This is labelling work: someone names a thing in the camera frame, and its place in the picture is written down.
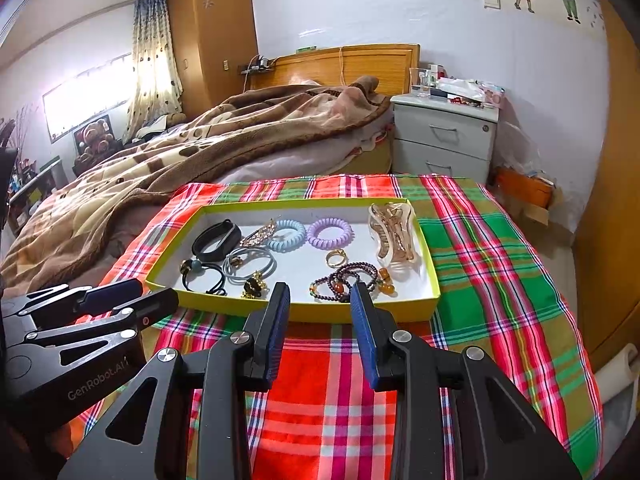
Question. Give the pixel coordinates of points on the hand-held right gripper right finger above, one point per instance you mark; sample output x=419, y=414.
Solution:
x=362, y=335

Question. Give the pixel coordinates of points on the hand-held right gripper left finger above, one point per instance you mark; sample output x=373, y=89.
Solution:
x=277, y=330

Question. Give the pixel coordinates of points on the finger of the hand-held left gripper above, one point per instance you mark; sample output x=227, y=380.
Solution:
x=155, y=305
x=115, y=291

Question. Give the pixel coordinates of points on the yellow-green shallow box tray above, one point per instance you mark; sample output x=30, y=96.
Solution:
x=295, y=270

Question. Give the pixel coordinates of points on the rhinestone hair clip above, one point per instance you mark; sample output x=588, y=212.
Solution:
x=257, y=235

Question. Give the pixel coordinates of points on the black hair band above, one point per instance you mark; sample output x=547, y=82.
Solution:
x=200, y=252

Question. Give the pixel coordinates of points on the clear amber hair claw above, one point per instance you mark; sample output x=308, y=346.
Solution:
x=395, y=245

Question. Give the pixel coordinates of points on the brown patterned blanket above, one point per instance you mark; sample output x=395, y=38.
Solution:
x=150, y=170

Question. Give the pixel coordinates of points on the plaid tablecloth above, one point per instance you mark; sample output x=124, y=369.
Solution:
x=475, y=270

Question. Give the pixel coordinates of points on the cluttered shelf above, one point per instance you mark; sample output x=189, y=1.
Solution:
x=30, y=190

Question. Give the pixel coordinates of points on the brown teddy bear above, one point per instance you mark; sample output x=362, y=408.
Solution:
x=95, y=135

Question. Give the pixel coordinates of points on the pink bed sheet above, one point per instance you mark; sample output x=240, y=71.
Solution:
x=310, y=160

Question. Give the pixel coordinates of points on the bright window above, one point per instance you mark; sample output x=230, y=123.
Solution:
x=85, y=100

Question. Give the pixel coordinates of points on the cardboard box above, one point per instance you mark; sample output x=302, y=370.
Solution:
x=537, y=212

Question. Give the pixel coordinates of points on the grey nightstand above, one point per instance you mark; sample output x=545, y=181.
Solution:
x=440, y=135

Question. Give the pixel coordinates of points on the orange box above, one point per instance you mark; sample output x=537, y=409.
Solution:
x=522, y=185

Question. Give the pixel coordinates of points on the spotted curtain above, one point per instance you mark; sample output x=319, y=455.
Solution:
x=152, y=70

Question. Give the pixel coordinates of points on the clear plastic bag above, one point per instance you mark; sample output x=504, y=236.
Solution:
x=520, y=145

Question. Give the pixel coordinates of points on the clear drinking glass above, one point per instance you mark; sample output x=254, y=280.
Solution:
x=421, y=82

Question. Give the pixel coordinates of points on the white paper roll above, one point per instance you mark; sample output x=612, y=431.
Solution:
x=620, y=370

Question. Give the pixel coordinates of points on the power strip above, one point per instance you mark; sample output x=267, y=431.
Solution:
x=256, y=65

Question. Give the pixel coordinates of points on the wooden bed headboard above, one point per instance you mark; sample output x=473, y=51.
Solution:
x=320, y=67

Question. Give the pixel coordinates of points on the white tissue pack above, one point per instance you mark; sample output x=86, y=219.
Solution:
x=460, y=87

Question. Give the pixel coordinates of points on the wooden wardrobe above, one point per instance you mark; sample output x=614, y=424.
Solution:
x=215, y=40

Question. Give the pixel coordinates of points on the pink packet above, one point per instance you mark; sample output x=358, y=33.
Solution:
x=492, y=96

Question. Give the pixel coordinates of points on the white cosmetic box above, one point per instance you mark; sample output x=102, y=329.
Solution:
x=436, y=72

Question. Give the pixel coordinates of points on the green flat item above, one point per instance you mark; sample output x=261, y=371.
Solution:
x=306, y=50

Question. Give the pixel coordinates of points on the wooden door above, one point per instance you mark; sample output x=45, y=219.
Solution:
x=615, y=185

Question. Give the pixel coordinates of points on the white wall switch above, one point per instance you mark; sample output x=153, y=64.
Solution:
x=492, y=0

